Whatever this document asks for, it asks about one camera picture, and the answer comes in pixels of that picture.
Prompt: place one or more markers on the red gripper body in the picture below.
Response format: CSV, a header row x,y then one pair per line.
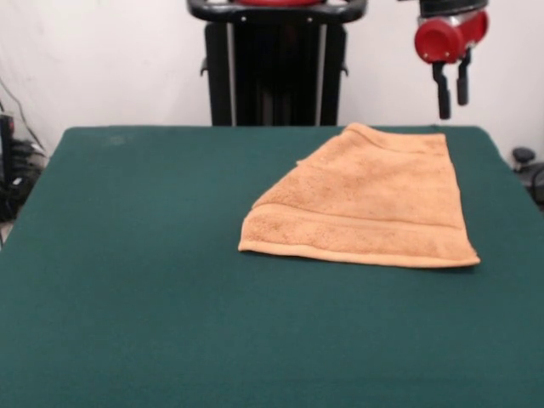
x,y
442,40

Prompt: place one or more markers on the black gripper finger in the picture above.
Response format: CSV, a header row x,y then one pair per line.
x,y
443,93
462,83

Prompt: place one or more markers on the tan terry towel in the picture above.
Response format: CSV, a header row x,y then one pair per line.
x,y
365,204

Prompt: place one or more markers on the dark green table cloth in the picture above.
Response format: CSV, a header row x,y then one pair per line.
x,y
106,276

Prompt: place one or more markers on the black electronics box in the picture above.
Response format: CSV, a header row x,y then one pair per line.
x,y
6,140

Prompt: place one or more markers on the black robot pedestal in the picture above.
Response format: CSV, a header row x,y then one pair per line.
x,y
276,76

